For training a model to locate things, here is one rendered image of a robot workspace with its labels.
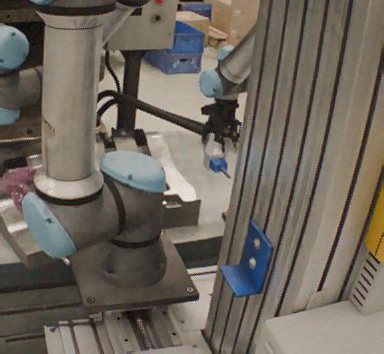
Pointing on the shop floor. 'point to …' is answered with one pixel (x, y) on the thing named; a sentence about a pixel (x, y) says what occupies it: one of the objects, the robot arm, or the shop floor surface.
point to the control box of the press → (143, 42)
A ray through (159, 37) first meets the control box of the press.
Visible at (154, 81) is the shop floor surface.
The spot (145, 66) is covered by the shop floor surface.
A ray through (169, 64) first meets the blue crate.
